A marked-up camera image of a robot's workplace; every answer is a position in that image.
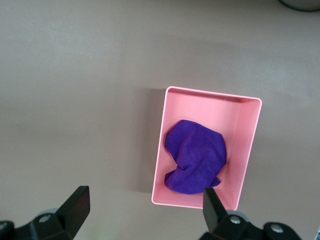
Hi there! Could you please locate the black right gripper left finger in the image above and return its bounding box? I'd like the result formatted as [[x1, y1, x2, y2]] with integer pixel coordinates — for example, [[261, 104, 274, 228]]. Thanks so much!
[[27, 185, 91, 240]]

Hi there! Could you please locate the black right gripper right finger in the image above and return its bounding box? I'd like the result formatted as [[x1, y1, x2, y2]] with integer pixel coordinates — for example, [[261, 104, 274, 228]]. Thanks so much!
[[198, 187, 265, 240]]

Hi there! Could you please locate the pink plastic bin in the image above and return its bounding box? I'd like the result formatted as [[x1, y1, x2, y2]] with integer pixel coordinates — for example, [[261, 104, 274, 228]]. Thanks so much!
[[151, 86, 263, 210]]

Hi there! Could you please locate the purple cloth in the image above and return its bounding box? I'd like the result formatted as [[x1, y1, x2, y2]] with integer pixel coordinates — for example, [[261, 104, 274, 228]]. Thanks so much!
[[164, 119, 228, 195]]

